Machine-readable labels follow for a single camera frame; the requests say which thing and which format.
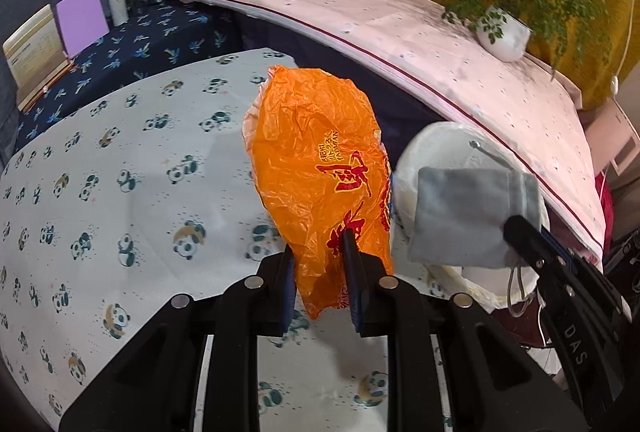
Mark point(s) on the orange plastic bag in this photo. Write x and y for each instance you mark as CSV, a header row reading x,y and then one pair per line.
x,y
310,151

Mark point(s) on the wooden stand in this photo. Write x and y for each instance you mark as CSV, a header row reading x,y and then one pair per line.
x,y
42,86

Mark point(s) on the red cloth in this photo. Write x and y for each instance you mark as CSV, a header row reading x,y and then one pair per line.
x,y
606,212

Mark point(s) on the cream printed card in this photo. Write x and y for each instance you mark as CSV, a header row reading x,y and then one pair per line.
x,y
35,46

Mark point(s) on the pink appliance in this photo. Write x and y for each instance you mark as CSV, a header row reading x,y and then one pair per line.
x,y
605,131

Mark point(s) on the navy printed cloth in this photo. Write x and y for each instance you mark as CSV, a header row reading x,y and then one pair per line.
x,y
150,41

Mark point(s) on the bin with white plastic bag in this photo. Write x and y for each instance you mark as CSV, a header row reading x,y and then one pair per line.
x,y
435,146

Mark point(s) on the white tube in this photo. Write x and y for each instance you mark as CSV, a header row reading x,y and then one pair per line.
x,y
117,4

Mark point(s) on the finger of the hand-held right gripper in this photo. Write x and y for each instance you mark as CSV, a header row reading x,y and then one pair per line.
x,y
575,264
525,237

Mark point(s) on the dark purple cloth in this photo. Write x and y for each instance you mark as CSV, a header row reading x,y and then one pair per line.
x,y
350,76

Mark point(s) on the panda printed cloth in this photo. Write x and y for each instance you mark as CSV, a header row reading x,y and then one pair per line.
x,y
150,136

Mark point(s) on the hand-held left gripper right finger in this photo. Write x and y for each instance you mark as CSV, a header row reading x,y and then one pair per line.
x,y
351,282

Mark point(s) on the pink printed sheet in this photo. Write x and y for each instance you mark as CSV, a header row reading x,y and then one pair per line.
x,y
375,11

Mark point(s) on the purple card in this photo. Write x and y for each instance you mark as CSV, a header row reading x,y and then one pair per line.
x,y
82,21

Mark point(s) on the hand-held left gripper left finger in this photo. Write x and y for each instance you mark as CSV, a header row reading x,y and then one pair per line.
x,y
287,292

